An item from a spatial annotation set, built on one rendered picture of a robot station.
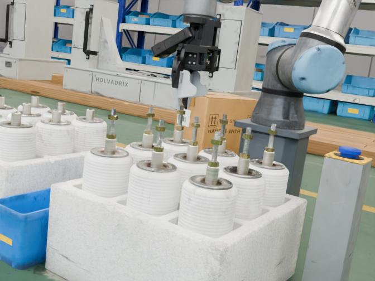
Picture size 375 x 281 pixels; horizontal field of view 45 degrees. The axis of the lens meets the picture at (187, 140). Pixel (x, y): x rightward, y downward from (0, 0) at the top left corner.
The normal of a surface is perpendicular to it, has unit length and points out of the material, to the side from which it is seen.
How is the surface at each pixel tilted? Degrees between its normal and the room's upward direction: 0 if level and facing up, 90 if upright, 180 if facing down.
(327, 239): 90
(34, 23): 90
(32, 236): 92
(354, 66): 90
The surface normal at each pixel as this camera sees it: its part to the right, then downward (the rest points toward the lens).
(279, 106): -0.14, -0.15
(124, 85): -0.50, 0.10
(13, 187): 0.83, 0.20
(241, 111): 0.54, 0.22
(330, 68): 0.17, 0.33
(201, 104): -0.84, 0.00
